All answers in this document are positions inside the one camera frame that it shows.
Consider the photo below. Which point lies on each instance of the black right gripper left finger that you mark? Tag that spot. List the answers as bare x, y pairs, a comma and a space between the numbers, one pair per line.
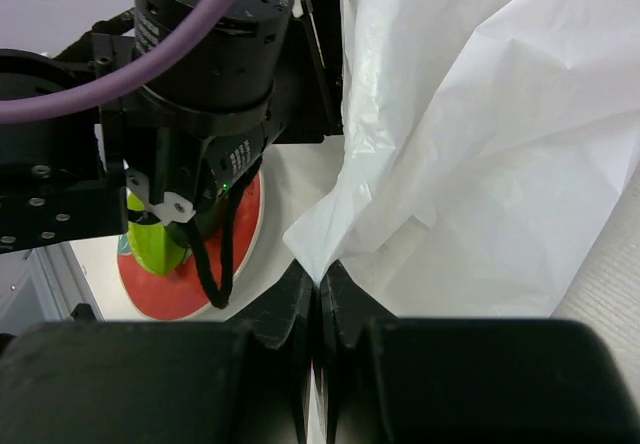
243, 380

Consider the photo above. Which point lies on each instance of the white plastic bag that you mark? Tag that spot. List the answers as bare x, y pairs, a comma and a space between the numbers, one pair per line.
487, 143

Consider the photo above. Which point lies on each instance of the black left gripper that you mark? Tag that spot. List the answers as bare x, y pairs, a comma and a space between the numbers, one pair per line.
309, 75

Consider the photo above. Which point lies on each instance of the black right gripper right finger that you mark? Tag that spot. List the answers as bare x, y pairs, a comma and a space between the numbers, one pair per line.
390, 379

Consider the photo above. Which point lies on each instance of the bright green fake fruit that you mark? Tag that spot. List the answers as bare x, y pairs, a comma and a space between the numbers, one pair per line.
154, 251

